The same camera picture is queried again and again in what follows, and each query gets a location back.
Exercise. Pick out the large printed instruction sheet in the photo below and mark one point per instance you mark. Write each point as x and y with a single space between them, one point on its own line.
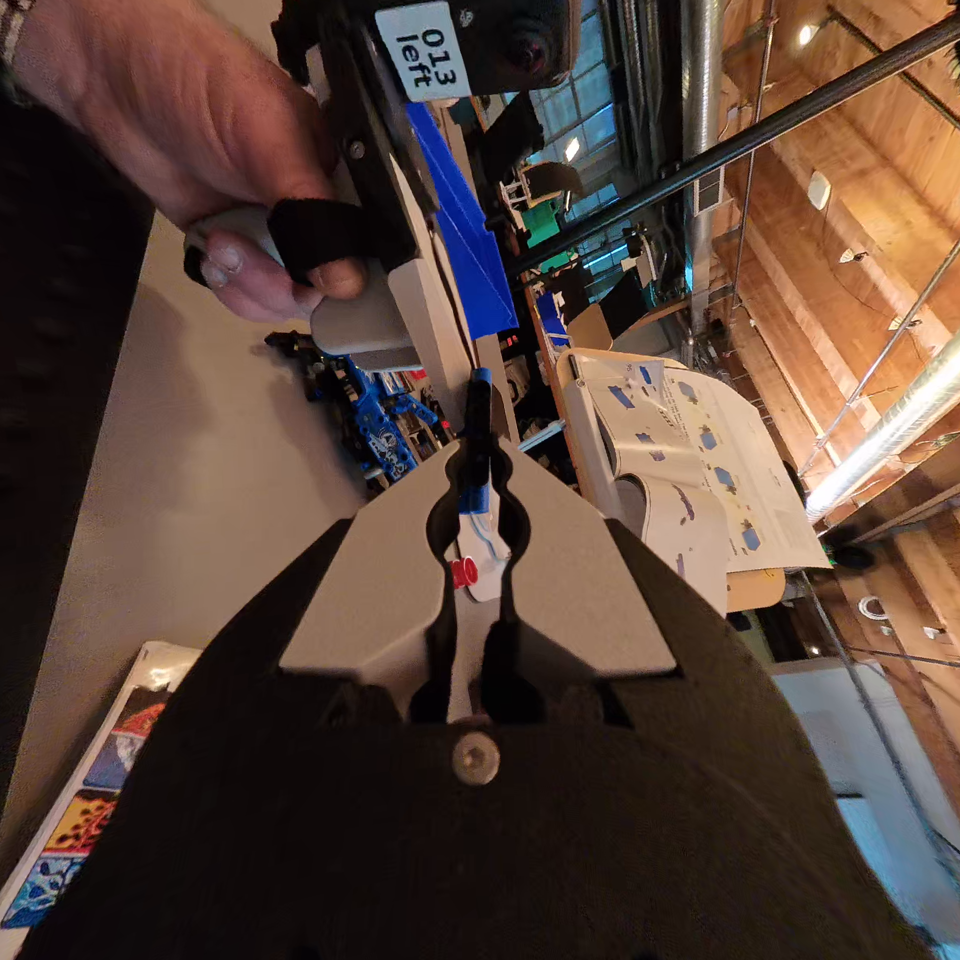
750 465

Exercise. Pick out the white book stand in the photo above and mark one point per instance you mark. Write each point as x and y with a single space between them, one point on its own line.
592 450

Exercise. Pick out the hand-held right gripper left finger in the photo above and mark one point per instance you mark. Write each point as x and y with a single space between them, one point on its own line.
360 600

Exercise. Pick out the blue storage bin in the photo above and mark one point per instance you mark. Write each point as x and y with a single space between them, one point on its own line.
465 247

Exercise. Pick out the grey desk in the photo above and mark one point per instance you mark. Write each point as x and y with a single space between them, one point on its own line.
187 487

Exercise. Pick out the green storage bin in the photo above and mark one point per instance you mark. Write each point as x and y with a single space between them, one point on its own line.
540 217

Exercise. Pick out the black support pole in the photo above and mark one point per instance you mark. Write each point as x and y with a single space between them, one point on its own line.
750 135

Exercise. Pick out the person's left forearm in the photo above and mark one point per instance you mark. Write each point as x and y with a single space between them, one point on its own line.
11 45

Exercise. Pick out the blue printed curved panel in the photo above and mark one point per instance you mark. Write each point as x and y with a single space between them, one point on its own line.
474 499

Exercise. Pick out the person's left hand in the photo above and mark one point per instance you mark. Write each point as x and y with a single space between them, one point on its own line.
187 97

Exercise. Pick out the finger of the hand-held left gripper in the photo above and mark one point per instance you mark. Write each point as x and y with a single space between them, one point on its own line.
435 322
441 255

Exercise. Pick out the colourful sticker sheet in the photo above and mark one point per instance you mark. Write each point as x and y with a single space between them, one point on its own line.
75 810

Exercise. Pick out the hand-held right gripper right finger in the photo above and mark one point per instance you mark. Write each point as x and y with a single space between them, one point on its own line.
592 600

